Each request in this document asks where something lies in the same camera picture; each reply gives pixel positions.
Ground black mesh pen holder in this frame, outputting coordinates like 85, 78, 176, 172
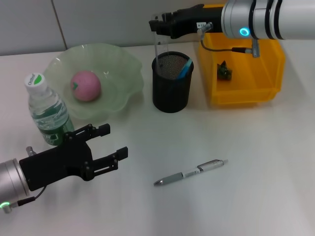
152, 51, 194, 114

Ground clear plastic ruler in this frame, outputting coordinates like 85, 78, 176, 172
154, 13, 170, 71

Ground silver white pen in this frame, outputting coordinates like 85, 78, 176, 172
154, 158, 229, 187

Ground blue capped scissors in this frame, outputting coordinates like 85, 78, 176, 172
177, 58, 193, 80

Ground pale green wavy fruit plate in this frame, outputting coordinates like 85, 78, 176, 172
45, 43, 145, 121

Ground yellow plastic bin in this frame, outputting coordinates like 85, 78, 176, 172
197, 3, 286, 106

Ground clear green-label water bottle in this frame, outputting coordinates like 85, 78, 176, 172
24, 73, 75, 146

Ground pink toy peach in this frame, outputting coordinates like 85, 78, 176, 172
70, 70, 101, 103

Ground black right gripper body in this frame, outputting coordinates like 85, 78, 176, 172
169, 3, 224, 40

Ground right gripper cable with plug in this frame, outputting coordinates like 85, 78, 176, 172
196, 21, 261, 58

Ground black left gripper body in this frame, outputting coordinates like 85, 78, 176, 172
19, 131, 94, 192

